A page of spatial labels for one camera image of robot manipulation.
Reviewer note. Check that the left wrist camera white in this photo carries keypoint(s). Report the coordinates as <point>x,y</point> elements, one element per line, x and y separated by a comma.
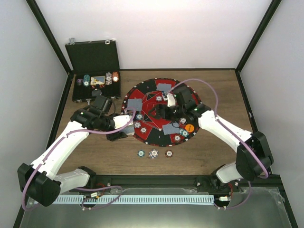
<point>121,120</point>

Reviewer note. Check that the black aluminium frame post right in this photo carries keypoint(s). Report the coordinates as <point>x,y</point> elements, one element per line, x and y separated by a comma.
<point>273,6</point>

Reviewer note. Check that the blue white chips in case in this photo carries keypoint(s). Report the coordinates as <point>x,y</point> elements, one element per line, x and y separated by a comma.
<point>108,78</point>

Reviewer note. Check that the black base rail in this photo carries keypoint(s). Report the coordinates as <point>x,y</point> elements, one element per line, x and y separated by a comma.
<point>203,183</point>

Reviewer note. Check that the blue card top seat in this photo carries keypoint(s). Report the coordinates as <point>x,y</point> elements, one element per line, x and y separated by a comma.
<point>163,87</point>

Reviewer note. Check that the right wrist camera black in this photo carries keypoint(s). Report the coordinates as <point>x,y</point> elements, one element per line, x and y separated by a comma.
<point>184,98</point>

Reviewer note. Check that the light blue slotted cable duct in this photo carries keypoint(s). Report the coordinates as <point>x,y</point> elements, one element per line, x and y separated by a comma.
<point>139,200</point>

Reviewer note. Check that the metal sheet front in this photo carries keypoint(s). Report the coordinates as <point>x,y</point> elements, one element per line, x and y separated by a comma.
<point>250,208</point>

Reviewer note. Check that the black aluminium frame post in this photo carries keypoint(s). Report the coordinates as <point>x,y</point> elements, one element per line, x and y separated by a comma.
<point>48,33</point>
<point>273,6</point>

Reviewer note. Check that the clear dealer button in case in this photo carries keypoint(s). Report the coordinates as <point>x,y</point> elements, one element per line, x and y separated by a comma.
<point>96,92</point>

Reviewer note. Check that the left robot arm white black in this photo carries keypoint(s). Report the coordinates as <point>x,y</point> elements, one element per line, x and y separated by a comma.
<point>40,180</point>

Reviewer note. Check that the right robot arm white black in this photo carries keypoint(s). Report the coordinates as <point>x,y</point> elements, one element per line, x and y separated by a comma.
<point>253,155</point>

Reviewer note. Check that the orange round button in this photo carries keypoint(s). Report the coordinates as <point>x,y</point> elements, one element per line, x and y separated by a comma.
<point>189,128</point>

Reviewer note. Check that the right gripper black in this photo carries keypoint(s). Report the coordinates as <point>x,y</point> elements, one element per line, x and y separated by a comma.
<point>165,116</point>

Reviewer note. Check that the blue card bottom seat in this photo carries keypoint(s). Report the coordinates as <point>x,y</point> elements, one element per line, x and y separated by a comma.
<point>171,128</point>

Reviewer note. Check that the blue card seat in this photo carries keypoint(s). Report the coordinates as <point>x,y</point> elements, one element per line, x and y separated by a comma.
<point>171,128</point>
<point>135,103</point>
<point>163,87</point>

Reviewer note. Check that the round red black poker mat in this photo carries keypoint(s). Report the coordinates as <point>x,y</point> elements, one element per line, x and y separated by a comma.
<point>146,91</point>

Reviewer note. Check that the green poker chip stack table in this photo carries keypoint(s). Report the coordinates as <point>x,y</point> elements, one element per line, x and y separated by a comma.
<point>141,153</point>

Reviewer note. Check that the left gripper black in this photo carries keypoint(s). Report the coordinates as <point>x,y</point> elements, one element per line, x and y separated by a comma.
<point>115,136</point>

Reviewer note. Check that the purple chip stack in case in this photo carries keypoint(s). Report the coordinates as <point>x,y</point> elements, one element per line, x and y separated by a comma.
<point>79,82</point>

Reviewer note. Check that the orange chips in case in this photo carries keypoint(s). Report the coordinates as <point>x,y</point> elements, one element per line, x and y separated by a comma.
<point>115,76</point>

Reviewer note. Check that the green chip stack in case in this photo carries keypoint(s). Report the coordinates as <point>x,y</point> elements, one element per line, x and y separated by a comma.
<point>86,80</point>

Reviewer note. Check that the black poker case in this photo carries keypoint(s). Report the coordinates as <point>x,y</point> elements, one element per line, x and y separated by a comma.
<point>94,58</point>

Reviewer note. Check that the card deck in case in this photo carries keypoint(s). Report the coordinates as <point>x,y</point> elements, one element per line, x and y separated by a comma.
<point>97,80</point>

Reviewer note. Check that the black aluminium frame post left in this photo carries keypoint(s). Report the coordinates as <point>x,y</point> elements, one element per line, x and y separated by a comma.
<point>48,33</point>

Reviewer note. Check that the brown poker chip stack table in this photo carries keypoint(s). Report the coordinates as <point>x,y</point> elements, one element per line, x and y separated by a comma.
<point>168,153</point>

